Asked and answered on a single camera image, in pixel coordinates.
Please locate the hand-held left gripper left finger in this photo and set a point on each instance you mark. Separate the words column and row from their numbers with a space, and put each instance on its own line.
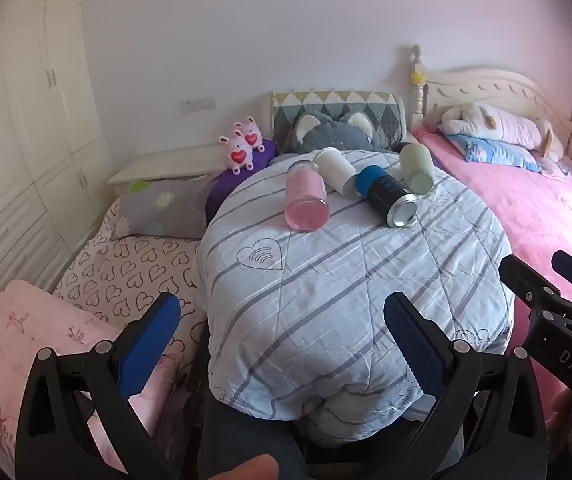
column 148, row 345

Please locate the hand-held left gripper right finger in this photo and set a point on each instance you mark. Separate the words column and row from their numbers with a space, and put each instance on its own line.
column 420, row 345

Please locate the pale green cup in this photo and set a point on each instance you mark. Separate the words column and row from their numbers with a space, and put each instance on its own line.
column 417, row 167

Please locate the blue and black cup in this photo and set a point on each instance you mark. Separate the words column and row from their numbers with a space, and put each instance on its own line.
column 385, row 192

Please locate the pink transparent cup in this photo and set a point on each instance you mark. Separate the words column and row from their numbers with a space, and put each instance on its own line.
column 307, row 200

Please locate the white cup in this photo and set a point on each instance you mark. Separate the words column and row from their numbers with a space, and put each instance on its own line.
column 336, row 170

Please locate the pink fleece bed blanket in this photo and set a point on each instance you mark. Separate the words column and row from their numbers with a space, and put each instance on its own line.
column 515, row 220

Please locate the heart print bedsheet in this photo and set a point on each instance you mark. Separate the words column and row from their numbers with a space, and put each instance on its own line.
column 126, row 270

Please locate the grey striped white quilt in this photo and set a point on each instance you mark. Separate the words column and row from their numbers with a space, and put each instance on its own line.
column 341, row 285

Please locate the blue cartoon pillow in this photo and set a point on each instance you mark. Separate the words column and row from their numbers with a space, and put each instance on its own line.
column 490, row 152

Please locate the dark grey cloth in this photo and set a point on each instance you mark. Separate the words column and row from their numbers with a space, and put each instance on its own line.
column 251, row 430

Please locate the pink folded blanket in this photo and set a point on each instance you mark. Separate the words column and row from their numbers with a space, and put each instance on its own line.
column 11, row 350

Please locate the grey dotted pillow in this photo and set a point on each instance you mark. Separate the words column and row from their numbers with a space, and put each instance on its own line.
column 166, row 207

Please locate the white long plush toy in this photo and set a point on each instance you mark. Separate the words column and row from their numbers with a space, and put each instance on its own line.
column 495, row 122

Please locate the purple pillow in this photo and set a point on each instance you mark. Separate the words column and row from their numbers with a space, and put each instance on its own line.
column 226, row 187

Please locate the cream nightstand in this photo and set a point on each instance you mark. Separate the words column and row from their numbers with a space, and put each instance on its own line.
column 166, row 162

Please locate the cream bed headboard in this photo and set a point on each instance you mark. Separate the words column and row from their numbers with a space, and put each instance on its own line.
column 505, row 82

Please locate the diamond patterned cushion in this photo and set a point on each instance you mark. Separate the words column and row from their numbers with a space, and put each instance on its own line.
column 385, row 115

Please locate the grey cat face pillow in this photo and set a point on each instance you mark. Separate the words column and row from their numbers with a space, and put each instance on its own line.
column 331, row 135

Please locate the cream wardrobe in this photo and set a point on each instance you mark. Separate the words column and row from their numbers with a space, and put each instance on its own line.
column 26, row 135

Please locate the white wall socket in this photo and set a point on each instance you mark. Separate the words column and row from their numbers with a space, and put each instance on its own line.
column 198, row 105

